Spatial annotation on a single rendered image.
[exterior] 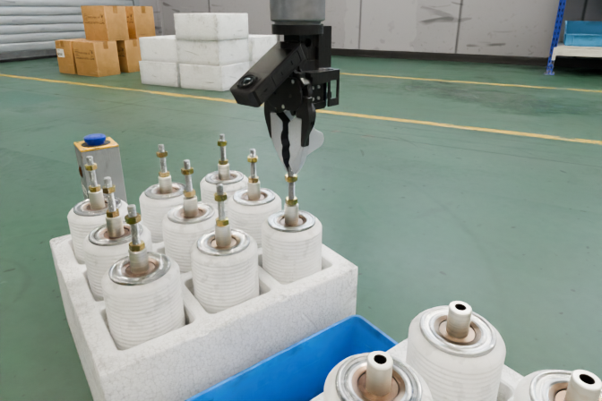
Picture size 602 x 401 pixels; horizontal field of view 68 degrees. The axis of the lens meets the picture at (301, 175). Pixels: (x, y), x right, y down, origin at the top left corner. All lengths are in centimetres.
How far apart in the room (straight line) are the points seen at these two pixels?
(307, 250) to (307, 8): 34
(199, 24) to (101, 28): 136
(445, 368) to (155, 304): 34
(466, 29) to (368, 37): 117
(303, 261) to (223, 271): 13
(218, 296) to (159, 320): 9
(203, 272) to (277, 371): 17
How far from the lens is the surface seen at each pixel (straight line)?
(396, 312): 94
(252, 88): 57
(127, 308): 60
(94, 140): 95
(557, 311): 106
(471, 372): 49
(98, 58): 445
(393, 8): 581
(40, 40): 650
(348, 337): 74
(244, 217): 76
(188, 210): 74
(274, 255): 69
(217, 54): 336
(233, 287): 64
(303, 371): 71
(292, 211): 68
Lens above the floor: 56
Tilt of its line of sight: 20 degrees down
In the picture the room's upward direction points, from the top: straight up
